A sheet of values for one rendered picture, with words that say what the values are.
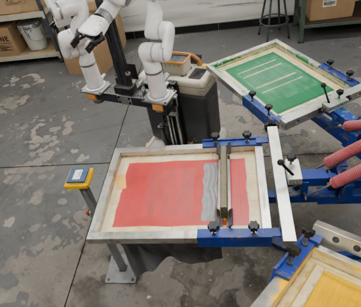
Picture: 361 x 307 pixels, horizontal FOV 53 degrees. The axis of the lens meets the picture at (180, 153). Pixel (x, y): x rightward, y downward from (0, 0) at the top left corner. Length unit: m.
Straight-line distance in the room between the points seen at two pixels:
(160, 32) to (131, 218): 0.91
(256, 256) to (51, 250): 1.53
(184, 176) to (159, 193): 0.16
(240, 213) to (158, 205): 0.38
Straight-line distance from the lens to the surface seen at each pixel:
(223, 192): 1.58
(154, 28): 1.90
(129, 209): 1.74
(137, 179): 1.85
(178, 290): 2.55
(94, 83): 2.25
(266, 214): 1.59
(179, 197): 1.72
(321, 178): 1.68
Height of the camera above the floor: 2.26
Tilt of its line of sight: 42 degrees down
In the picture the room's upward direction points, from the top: 11 degrees counter-clockwise
